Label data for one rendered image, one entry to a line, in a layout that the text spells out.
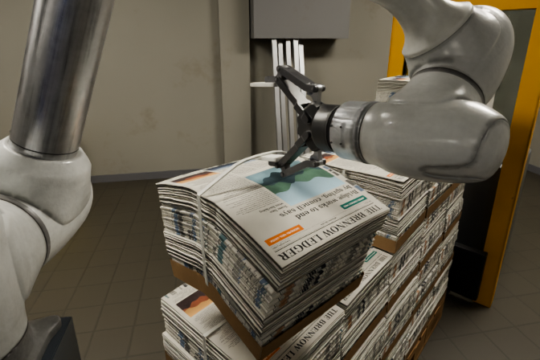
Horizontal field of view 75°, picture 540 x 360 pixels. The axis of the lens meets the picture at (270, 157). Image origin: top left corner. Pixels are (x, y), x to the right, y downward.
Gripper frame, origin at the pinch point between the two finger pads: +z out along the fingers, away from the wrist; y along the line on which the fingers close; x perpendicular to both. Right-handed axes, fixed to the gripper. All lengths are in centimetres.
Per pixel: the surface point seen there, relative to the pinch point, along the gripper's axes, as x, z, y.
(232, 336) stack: -8.4, 3.2, 47.3
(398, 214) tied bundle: 48, -4, 34
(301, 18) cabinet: 218, 198, -57
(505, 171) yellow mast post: 159, -1, 46
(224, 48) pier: 165, 256, -33
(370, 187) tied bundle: 45, 4, 26
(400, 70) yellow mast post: 150, 55, -7
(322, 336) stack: 7, -9, 49
